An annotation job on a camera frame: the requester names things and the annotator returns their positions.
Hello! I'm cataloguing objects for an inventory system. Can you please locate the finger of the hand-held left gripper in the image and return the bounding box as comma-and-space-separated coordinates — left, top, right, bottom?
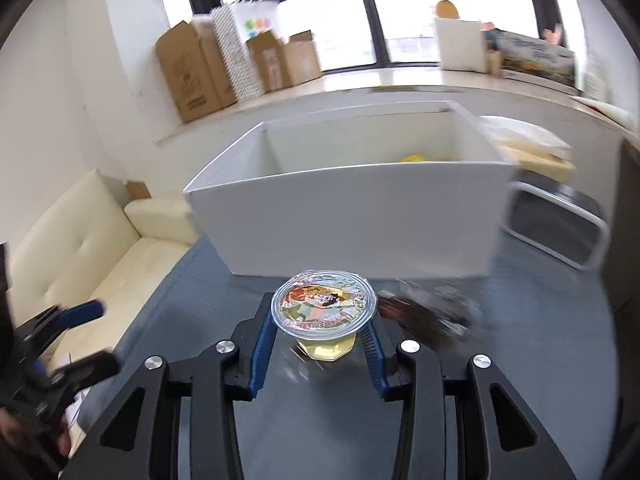
50, 351, 121, 391
30, 301, 106, 341

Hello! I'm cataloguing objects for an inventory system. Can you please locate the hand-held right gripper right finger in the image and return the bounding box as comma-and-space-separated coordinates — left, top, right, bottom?
360, 321, 576, 480

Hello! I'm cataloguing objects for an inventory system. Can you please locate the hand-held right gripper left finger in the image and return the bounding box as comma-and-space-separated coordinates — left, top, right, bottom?
62, 304, 278, 480

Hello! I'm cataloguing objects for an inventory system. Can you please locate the dark clear snack packet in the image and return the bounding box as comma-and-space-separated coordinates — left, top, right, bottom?
377, 282, 483, 348

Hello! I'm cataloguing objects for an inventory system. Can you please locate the pale yellow jelly cup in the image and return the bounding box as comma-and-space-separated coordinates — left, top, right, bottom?
271, 269, 377, 362

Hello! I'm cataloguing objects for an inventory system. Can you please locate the white cardboard box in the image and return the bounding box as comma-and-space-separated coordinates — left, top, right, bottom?
182, 100, 516, 281

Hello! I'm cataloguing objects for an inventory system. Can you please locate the person's left hand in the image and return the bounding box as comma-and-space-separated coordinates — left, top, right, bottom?
0, 407, 73, 457

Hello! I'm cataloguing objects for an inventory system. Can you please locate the cream leather sofa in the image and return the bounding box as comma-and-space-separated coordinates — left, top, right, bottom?
7, 169, 201, 363

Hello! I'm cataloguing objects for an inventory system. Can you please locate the large brown cardboard box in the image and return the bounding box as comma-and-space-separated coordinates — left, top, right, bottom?
156, 20, 238, 124

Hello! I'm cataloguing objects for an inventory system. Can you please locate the clear plastic bag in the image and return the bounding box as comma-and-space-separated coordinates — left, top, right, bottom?
480, 115, 573, 161

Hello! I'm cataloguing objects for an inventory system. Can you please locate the small brown cardboard box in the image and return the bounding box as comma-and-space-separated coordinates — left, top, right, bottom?
247, 30, 323, 92

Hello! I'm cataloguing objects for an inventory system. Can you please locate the dotted paper bag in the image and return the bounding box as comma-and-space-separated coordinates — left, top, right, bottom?
210, 5, 264, 102

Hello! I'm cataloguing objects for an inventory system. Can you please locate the white square container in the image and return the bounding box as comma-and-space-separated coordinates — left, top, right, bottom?
434, 17, 488, 72

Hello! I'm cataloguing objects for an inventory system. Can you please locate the white bag with coloured dots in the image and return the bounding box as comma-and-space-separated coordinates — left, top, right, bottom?
230, 0, 281, 46

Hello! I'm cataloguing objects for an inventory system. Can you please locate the printed landscape box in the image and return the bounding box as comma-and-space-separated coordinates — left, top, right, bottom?
500, 30, 576, 92

